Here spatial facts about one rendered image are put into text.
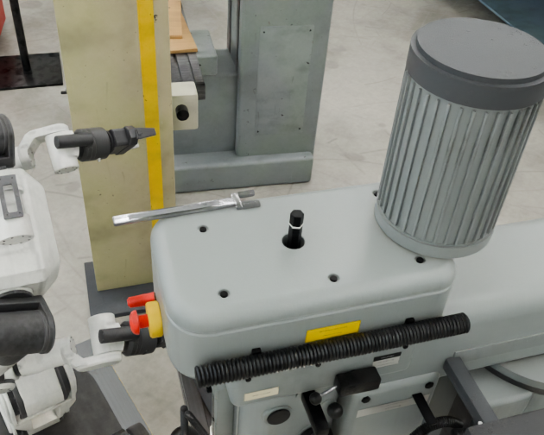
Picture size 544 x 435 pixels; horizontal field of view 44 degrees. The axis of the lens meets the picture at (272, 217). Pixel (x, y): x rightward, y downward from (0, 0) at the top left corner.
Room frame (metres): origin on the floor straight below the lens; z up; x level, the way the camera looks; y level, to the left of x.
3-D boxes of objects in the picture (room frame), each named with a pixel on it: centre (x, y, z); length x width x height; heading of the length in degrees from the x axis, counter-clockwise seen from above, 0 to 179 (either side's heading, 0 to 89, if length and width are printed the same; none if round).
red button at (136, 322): (0.70, 0.20, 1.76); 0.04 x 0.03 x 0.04; 20
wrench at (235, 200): (0.84, 0.14, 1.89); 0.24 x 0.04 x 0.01; 112
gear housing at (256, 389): (0.80, -0.08, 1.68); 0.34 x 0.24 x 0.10; 110
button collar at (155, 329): (0.71, 0.18, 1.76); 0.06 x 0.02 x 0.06; 20
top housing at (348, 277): (0.79, -0.05, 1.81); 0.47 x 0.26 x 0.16; 110
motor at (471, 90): (0.87, -0.27, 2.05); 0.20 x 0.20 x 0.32
